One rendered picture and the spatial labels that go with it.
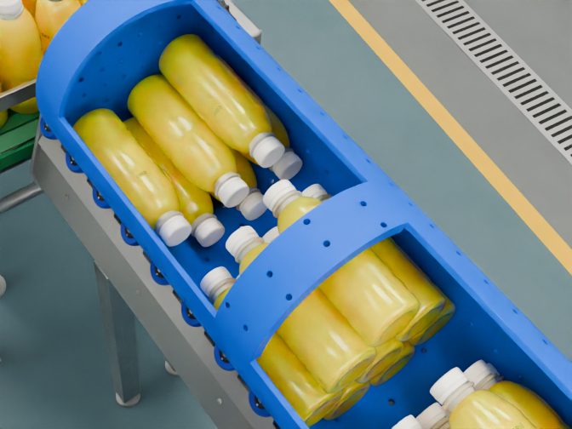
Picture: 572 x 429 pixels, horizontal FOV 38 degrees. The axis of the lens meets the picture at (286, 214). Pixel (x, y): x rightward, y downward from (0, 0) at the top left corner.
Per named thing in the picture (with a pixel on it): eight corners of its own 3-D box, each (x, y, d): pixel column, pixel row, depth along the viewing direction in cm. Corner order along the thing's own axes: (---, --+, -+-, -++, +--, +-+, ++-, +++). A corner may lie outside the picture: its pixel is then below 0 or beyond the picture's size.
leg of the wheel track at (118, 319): (123, 412, 199) (105, 283, 148) (111, 393, 201) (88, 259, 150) (145, 398, 202) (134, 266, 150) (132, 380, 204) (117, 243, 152)
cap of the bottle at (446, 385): (435, 410, 85) (423, 397, 86) (460, 392, 87) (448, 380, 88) (450, 391, 82) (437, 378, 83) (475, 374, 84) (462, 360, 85)
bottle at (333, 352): (385, 354, 93) (278, 231, 101) (370, 348, 87) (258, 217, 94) (337, 397, 94) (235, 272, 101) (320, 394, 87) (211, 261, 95)
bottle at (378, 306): (385, 349, 92) (277, 226, 100) (431, 304, 91) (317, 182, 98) (361, 351, 86) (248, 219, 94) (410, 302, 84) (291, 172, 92)
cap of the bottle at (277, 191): (281, 215, 98) (271, 205, 99) (303, 191, 97) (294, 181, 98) (265, 211, 95) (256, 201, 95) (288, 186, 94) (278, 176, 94)
